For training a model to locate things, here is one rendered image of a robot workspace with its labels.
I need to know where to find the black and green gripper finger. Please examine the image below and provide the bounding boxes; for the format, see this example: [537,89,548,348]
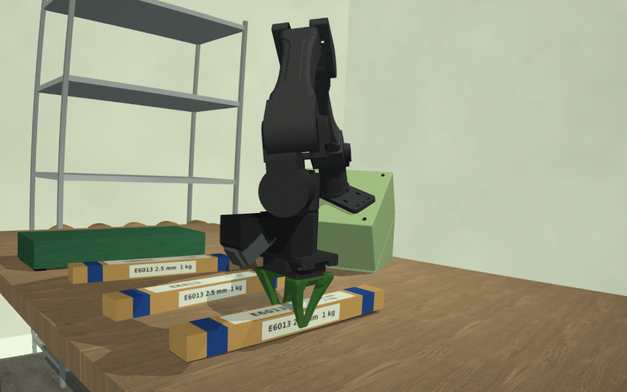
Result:
[287,271,334,328]
[256,266,291,305]

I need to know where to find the tan welding electrode pack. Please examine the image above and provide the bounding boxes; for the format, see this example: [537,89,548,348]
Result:
[102,270,265,321]
[169,285,385,362]
[68,253,239,284]

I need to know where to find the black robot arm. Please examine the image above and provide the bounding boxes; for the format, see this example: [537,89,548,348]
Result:
[220,18,375,267]

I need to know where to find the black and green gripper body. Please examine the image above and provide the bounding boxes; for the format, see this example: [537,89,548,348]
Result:
[260,211,338,280]

